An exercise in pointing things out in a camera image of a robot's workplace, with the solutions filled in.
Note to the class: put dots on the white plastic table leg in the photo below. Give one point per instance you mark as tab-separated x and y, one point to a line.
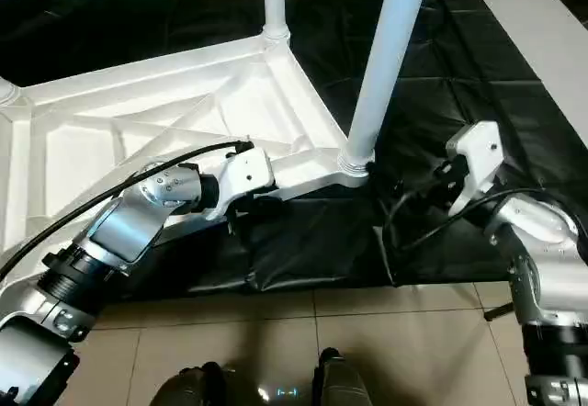
381	66
275	2
7	92

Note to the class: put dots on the white plastic table top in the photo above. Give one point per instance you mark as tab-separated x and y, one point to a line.
138	121

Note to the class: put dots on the black mat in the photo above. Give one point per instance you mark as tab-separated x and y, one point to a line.
441	75

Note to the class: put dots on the grey left robot foot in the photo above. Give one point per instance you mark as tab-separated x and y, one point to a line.
188	389

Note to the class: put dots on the grey robot foot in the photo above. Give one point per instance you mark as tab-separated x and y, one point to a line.
188	389
340	380

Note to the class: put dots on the grey right robot foot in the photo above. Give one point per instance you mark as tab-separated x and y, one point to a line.
340	380

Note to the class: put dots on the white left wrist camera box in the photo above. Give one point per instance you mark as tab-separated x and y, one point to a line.
241	176

